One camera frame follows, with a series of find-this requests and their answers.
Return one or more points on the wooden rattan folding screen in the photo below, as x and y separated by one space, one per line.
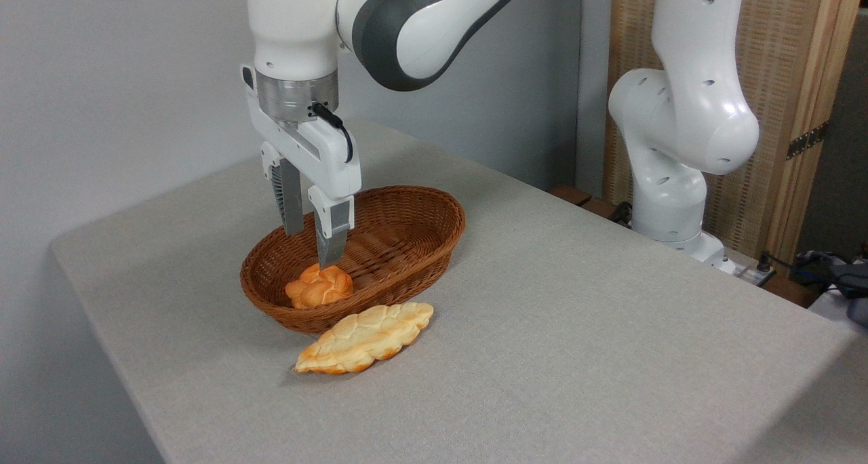
780 57

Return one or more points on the grey fabric tablecloth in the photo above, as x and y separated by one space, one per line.
542 349

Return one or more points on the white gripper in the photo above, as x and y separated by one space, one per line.
319 152

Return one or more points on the white power strip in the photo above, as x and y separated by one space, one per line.
749 274

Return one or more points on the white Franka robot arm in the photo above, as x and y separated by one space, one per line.
678 111

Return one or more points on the brown wicker basket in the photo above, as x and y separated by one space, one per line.
407 247

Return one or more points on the dark grey bag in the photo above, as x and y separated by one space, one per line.
851 277

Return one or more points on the black connector at robot base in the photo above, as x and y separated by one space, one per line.
621 212

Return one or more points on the dark metal hinge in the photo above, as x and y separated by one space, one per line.
807 140

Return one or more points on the round knotted bread roll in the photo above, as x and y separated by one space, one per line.
319 291

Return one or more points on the long leaf-shaped bread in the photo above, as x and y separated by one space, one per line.
366 335

